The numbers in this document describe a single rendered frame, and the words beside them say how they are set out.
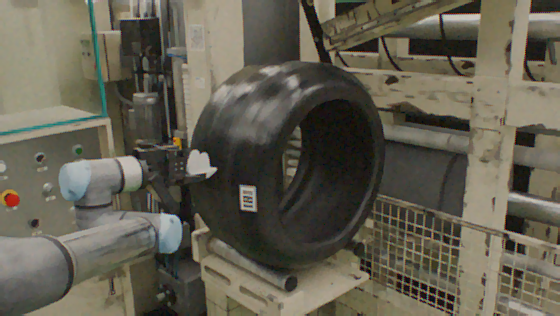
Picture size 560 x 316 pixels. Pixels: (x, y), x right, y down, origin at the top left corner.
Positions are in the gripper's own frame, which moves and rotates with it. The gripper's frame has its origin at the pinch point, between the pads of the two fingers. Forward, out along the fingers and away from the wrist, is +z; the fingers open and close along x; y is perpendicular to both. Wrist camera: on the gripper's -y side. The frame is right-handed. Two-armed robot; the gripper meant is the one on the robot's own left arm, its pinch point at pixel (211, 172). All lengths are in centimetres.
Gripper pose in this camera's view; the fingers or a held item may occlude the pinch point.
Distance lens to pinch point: 123.5
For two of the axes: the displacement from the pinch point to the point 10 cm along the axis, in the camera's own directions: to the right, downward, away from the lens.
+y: 0.5, -9.7, -2.4
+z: 7.6, -1.2, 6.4
